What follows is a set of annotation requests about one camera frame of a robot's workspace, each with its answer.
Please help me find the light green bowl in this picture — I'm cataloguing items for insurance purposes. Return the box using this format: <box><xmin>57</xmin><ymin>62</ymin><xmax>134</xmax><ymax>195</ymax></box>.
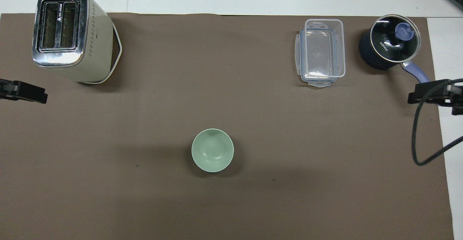
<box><xmin>191</xmin><ymin>128</ymin><xmax>235</xmax><ymax>173</ymax></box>

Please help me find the clear lid with blue rim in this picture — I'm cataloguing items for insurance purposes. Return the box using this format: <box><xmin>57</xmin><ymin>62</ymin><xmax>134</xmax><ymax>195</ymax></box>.
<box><xmin>296</xmin><ymin>28</ymin><xmax>339</xmax><ymax>88</ymax></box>

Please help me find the clear plastic food container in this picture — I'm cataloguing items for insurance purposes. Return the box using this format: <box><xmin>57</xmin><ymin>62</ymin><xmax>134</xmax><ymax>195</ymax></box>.
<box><xmin>304</xmin><ymin>18</ymin><xmax>347</xmax><ymax>79</ymax></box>

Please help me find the cream and chrome toaster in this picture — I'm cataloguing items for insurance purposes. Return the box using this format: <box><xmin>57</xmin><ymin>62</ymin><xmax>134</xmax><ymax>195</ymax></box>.
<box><xmin>32</xmin><ymin>0</ymin><xmax>123</xmax><ymax>85</ymax></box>

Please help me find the glass pot lid, purple knob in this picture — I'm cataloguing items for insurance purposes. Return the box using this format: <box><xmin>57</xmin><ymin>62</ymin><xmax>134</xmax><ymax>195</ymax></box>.
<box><xmin>370</xmin><ymin>14</ymin><xmax>422</xmax><ymax>64</ymax></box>

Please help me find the dark blue pot, purple handle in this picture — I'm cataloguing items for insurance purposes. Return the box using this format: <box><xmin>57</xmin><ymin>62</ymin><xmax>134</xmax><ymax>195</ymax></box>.
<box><xmin>358</xmin><ymin>14</ymin><xmax>431</xmax><ymax>84</ymax></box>

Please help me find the black cable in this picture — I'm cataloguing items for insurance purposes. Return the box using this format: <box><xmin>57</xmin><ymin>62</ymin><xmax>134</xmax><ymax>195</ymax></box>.
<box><xmin>412</xmin><ymin>78</ymin><xmax>463</xmax><ymax>167</ymax></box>

